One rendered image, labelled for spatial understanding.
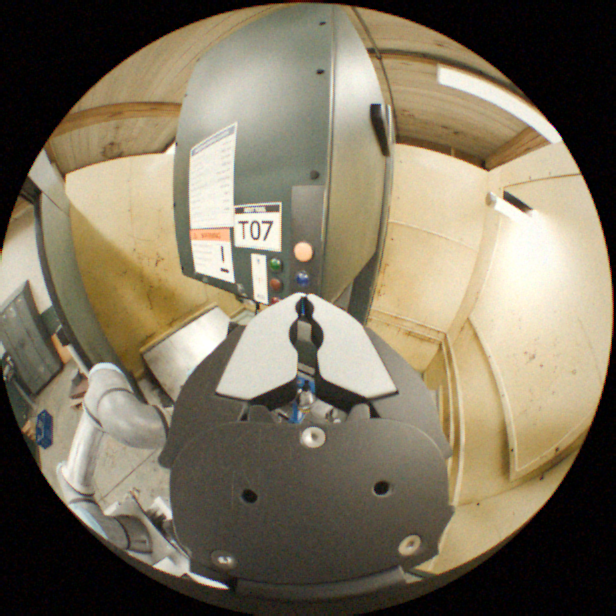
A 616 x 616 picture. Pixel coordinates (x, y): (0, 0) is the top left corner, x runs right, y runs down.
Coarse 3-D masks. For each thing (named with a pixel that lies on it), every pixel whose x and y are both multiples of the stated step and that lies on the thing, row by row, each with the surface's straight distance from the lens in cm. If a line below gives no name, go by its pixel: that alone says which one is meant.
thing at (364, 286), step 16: (384, 176) 91; (384, 192) 90; (384, 208) 89; (384, 224) 90; (384, 240) 123; (368, 272) 93; (352, 288) 98; (368, 288) 96; (352, 304) 102; (368, 304) 100; (304, 352) 137
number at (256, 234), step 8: (256, 216) 28; (264, 216) 27; (272, 216) 26; (256, 224) 28; (264, 224) 27; (272, 224) 26; (256, 232) 29; (264, 232) 27; (272, 232) 27; (256, 240) 29; (264, 240) 28; (272, 240) 27
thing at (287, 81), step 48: (240, 48) 58; (288, 48) 43; (336, 48) 39; (192, 96) 63; (240, 96) 41; (288, 96) 32; (336, 96) 29; (192, 144) 49; (240, 144) 34; (288, 144) 27; (336, 144) 25; (384, 144) 71; (240, 192) 31; (288, 192) 25; (336, 192) 24; (288, 240) 25; (336, 240) 26; (240, 288) 35; (288, 288) 27; (336, 288) 31
